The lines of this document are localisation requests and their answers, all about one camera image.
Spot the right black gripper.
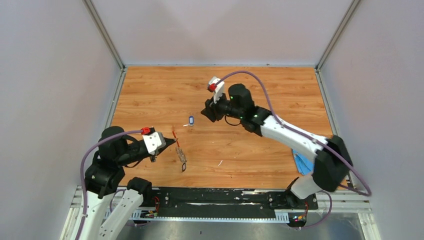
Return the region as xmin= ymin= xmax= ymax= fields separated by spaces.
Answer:
xmin=201 ymin=89 xmax=243 ymax=123

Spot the red handled metal key holder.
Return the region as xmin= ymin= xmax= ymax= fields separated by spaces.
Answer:
xmin=172 ymin=130 xmax=187 ymax=163

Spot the blue tag key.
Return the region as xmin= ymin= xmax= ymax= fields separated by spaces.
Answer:
xmin=183 ymin=115 xmax=195 ymax=127

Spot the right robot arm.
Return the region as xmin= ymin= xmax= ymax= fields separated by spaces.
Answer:
xmin=201 ymin=83 xmax=352 ymax=209

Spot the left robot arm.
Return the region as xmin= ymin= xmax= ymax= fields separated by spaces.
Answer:
xmin=71 ymin=126 xmax=177 ymax=240

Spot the blue cloth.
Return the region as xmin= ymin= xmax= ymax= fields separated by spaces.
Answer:
xmin=291 ymin=149 xmax=314 ymax=176

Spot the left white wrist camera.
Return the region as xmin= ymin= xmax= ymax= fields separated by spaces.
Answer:
xmin=141 ymin=127 xmax=166 ymax=156

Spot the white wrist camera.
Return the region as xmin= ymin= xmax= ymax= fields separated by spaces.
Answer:
xmin=141 ymin=127 xmax=166 ymax=156
xmin=207 ymin=76 xmax=225 ymax=104

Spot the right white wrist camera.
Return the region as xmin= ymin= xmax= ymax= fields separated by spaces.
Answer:
xmin=207 ymin=76 xmax=225 ymax=104

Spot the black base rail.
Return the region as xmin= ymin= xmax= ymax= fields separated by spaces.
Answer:
xmin=129 ymin=187 xmax=318 ymax=224

